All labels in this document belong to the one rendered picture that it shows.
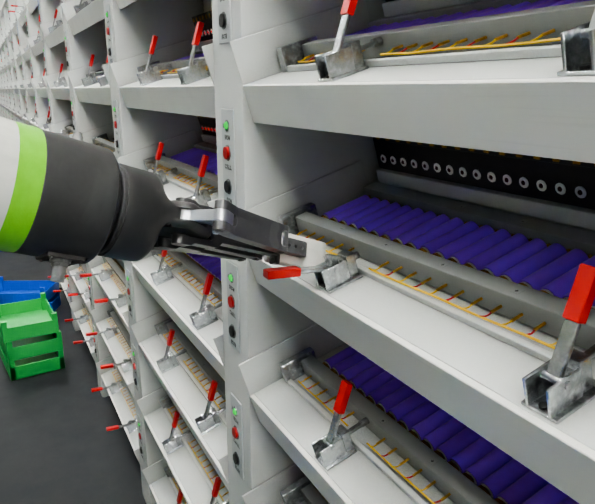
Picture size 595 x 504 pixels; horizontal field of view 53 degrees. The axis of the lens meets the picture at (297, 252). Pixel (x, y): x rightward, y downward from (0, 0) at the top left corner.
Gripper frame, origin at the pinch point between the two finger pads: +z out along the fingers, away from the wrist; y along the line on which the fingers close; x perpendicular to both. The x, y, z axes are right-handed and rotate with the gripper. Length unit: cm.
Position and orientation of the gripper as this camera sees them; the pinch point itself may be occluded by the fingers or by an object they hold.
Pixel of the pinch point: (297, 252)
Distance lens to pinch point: 59.6
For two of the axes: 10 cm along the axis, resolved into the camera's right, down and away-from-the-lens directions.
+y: 6.5, -1.1, -7.5
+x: 0.6, -9.8, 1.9
